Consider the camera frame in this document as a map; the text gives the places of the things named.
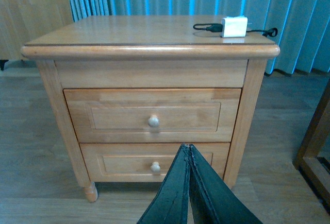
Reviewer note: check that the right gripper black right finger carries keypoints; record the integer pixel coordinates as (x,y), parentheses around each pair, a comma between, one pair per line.
(211,199)

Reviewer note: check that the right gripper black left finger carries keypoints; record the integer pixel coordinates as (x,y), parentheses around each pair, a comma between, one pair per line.
(170,204)

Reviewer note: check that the wooden drawer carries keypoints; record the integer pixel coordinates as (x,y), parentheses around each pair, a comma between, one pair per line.
(130,162)
(121,115)

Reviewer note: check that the round bottom drawer knob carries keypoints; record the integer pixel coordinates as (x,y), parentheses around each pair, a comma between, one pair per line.
(155,167)

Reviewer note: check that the round drawer knob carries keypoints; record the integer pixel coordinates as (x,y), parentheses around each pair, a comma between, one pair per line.
(153,121)
(155,167)

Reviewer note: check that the round top drawer knob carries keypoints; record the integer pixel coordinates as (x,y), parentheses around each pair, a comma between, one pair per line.
(153,121)

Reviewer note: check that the wooden nightstand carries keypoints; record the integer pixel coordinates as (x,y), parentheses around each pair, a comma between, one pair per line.
(149,52)

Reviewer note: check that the white power adapter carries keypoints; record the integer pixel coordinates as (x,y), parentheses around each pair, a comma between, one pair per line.
(234,27)

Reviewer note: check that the grey pleated curtain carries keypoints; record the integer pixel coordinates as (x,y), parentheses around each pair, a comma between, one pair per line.
(303,25)

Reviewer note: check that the black cabinet leg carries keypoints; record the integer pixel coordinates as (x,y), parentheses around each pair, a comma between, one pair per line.
(2,64)

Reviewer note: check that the light wooden cabinet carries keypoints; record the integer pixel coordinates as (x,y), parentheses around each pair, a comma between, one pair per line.
(25,20)

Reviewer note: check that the dark wooden furniture frame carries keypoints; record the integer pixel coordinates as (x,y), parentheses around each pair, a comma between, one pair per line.
(315,137)

